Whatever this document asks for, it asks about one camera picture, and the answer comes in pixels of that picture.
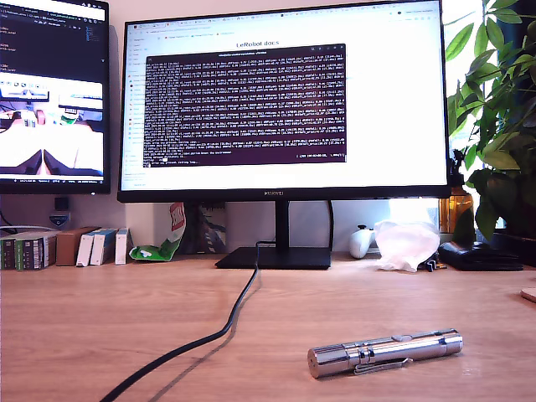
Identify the black leather wallet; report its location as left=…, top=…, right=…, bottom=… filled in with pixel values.
left=437, top=240, right=525, bottom=272

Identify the dark rectangular plant pot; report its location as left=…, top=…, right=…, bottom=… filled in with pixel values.
left=490, top=228, right=536, bottom=269

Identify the metallic silver laser pointer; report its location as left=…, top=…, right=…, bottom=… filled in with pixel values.
left=307, top=328, right=465, bottom=380

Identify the green barcode box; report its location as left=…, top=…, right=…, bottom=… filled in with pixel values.
left=0, top=234, right=18, bottom=271
left=14, top=232, right=58, bottom=271

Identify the white and teal box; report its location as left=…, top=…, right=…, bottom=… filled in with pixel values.
left=114, top=227, right=134, bottom=265
left=90, top=228, right=118, bottom=265
left=75, top=233, right=96, bottom=268

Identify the green leafy houseplant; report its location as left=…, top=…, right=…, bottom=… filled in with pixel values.
left=443, top=0, right=536, bottom=244

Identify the green snack bag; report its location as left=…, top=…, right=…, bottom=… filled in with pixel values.
left=128, top=202, right=188, bottom=261

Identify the white crumpled plastic bag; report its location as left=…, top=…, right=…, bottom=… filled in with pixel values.
left=372, top=219, right=441, bottom=273

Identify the black Huawei computer monitor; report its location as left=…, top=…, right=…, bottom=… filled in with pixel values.
left=116, top=0, right=452, bottom=271

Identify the white game controller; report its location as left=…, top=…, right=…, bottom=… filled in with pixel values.
left=349, top=224, right=378, bottom=260

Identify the brown cardboard box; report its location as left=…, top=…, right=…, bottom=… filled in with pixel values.
left=55, top=226, right=101, bottom=267

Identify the thick black power cable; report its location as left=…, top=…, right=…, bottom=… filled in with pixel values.
left=98, top=240, right=277, bottom=402

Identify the amber pump bottle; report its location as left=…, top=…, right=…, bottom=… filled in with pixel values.
left=438, top=149, right=477, bottom=244

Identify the black unbranded computer monitor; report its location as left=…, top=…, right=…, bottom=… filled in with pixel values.
left=0, top=0, right=112, bottom=196

